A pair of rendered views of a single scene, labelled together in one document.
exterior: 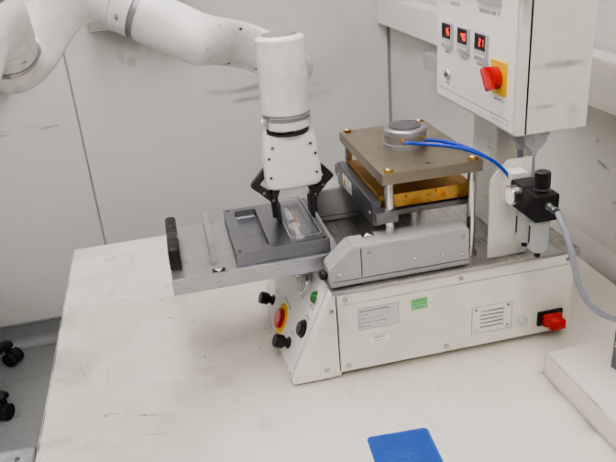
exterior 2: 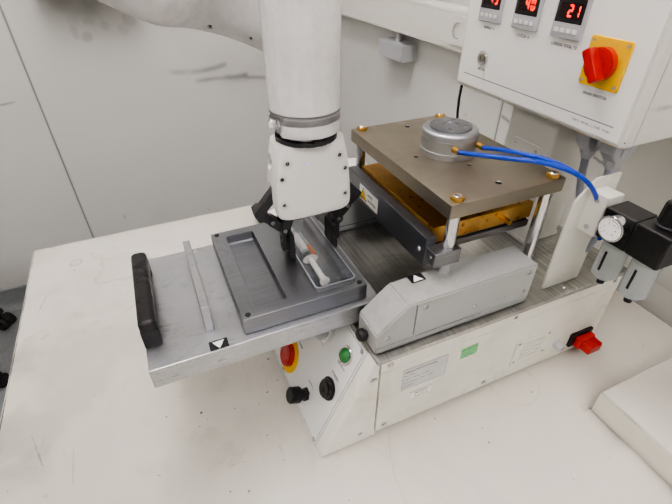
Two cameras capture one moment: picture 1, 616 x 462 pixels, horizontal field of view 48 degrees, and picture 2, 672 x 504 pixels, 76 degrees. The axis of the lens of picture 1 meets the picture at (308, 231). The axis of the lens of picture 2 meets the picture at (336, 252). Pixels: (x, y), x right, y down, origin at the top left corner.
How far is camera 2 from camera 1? 0.70 m
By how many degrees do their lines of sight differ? 16
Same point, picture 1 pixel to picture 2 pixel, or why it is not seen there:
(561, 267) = (606, 289)
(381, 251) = (440, 304)
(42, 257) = (21, 230)
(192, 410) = not seen: outside the picture
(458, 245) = (522, 283)
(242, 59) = (230, 20)
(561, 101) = not seen: outside the picture
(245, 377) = (256, 445)
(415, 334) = (457, 379)
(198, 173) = (167, 149)
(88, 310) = (48, 342)
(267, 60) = (283, 20)
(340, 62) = not seen: hidden behind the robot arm
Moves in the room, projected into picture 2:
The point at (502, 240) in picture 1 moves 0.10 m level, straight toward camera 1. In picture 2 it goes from (561, 269) to (587, 317)
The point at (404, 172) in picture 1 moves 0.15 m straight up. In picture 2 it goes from (479, 200) to (509, 66)
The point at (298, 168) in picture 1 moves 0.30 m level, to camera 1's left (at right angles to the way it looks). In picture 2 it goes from (321, 189) to (61, 218)
